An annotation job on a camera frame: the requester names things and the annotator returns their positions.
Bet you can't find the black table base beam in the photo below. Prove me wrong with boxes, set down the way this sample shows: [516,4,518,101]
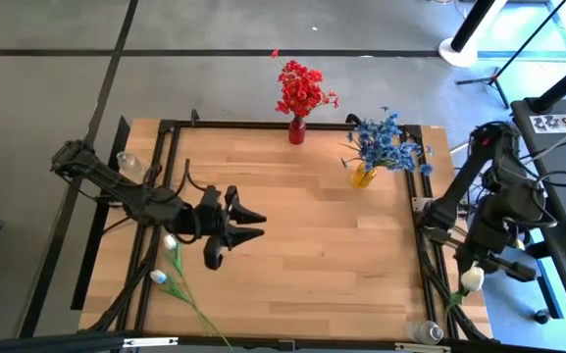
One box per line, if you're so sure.
[69,115,131,311]

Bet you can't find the clear glass jar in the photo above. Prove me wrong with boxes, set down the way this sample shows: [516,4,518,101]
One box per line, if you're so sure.
[115,150,145,177]

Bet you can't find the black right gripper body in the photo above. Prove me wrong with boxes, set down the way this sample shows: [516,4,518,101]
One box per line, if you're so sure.
[456,218,514,269]

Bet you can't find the black rig crossbar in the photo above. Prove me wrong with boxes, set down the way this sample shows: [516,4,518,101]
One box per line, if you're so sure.
[0,330,566,353]

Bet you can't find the black tripod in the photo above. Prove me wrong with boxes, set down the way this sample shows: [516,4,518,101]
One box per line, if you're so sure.
[455,0,566,110]

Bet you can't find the white round stand base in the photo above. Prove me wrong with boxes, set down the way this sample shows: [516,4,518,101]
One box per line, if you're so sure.
[437,0,509,69]

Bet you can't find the red glass vase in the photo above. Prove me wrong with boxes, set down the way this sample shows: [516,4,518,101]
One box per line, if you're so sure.
[287,116,308,146]

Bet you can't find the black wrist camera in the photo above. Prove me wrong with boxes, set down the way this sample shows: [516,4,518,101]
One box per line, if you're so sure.
[202,237,226,271]
[495,255,539,283]

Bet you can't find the blue artificial flower bunch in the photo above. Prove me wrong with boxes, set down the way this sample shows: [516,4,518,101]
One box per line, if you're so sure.
[338,106,436,178]

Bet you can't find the clear glass vase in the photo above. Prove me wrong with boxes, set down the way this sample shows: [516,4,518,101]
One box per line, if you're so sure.
[408,320,444,346]

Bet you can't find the red artificial flower bunch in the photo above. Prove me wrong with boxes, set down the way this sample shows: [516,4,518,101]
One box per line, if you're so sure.
[286,73,341,119]
[270,47,326,107]
[275,82,313,122]

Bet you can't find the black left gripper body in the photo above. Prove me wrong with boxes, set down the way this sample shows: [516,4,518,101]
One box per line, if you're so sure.
[172,184,229,244]

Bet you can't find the black aluminium table frame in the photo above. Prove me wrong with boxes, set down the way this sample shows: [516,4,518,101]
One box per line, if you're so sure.
[78,108,492,344]

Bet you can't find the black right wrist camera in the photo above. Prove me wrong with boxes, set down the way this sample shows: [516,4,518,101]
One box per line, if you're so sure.
[495,255,539,283]

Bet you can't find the white artificial tulip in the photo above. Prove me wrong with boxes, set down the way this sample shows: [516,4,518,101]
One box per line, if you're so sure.
[442,262,486,318]
[149,268,213,338]
[162,233,234,352]

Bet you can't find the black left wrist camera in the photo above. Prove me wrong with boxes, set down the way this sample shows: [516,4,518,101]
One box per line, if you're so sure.
[202,237,226,271]

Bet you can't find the black diagonal pole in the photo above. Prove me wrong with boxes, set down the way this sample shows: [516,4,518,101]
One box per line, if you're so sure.
[532,51,566,113]

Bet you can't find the white printed label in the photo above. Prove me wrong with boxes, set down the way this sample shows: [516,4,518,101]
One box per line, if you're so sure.
[529,113,566,134]

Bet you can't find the yellow glass vase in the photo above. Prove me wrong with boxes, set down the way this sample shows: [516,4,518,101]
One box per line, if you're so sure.
[350,161,378,190]

